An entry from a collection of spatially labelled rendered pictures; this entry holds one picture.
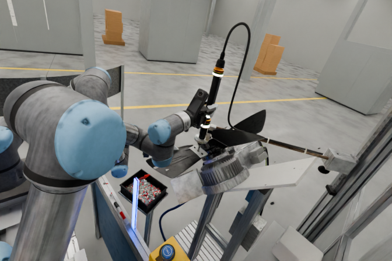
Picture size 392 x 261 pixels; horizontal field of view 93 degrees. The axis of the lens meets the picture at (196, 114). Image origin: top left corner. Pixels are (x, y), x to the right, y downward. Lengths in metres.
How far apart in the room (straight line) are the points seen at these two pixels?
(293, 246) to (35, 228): 0.99
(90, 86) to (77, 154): 0.52
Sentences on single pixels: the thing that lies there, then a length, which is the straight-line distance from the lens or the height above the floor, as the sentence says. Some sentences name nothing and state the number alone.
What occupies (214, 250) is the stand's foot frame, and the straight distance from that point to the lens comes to 1.99.
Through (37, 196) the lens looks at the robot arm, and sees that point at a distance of 0.41.
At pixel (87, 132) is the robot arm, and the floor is 1.63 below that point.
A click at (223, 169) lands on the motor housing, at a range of 0.98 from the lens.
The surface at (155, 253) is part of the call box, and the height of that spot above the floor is 1.07.
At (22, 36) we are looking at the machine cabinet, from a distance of 6.92.
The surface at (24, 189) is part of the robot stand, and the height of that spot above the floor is 1.04.
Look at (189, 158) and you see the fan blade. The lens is 0.93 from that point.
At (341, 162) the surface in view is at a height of 1.37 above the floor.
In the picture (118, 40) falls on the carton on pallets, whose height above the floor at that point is 0.19.
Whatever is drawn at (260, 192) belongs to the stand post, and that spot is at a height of 1.14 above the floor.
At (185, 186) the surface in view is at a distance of 1.06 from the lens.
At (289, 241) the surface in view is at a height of 0.97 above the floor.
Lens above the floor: 1.81
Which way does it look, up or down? 28 degrees down
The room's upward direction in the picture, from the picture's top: 12 degrees clockwise
